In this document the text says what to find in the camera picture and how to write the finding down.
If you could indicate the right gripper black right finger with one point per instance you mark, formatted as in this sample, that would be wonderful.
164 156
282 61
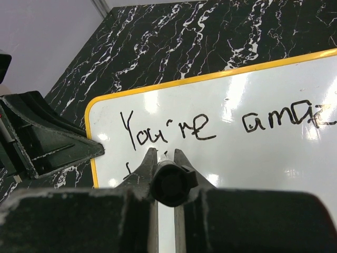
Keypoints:
241 220

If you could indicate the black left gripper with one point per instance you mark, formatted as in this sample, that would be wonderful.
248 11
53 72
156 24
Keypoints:
37 142

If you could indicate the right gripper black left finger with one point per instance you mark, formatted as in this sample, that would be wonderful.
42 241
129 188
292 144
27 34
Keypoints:
120 219

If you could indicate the white marker black cap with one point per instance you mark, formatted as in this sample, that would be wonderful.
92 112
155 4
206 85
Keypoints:
172 183

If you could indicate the white board yellow frame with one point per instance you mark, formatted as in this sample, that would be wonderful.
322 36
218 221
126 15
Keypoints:
270 126

